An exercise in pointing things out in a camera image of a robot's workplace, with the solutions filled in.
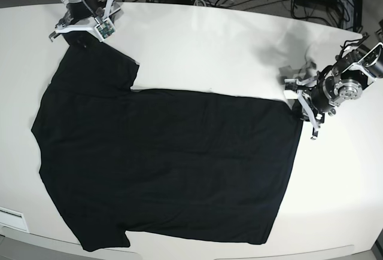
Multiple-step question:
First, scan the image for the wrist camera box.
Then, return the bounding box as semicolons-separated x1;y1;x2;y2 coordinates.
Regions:
94;17;115;42

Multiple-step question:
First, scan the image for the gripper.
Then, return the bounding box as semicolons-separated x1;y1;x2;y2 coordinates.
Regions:
49;0;121;42
284;75;340;140

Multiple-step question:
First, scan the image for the black T-shirt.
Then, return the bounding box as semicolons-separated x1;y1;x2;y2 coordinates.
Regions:
32;33;303;252

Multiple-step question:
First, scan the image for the white label plate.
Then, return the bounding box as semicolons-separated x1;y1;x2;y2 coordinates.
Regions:
0;207;29;233

